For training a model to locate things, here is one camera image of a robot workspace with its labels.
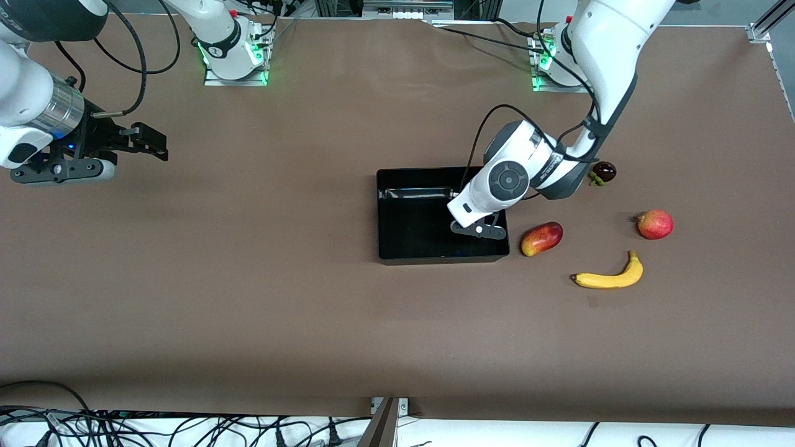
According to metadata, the yellow banana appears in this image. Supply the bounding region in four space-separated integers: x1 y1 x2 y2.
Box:
571 250 644 290

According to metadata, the aluminium arm base plate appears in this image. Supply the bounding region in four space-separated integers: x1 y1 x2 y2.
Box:
531 32 598 94
203 25 270 87

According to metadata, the aluminium corner profile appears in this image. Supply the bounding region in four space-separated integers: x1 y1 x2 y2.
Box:
747 0 795 44

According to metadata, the short black arm cable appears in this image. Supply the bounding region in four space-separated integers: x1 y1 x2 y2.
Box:
54 41 86 91

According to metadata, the black plastic box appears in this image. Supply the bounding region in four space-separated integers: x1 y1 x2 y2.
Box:
376 166 511 266

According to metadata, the black arched floor cable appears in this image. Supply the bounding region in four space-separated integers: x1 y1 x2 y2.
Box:
0 380 94 415

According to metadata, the black cable with brass plug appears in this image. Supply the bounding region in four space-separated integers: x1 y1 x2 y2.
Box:
92 0 149 119

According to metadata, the black looping arm cable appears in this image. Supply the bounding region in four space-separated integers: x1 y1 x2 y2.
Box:
93 0 183 76

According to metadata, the long black table cable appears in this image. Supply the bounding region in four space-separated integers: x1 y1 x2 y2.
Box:
425 19 547 50

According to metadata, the white power strip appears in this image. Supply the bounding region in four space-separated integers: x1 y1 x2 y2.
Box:
363 0 455 20

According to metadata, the short black table cable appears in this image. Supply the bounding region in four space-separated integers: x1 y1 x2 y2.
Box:
494 17 544 39

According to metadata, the grey metal strut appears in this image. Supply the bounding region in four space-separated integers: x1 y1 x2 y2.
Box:
356 397 399 447

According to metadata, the dark purple mangosteen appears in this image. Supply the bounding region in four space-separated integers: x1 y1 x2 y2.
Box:
588 161 617 187

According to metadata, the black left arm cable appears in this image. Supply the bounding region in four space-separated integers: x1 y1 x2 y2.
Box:
460 0 607 191

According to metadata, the red yellow mango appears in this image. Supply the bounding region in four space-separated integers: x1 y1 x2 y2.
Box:
520 222 564 257

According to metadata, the red apple right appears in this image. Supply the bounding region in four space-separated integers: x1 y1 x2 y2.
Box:
636 209 675 241

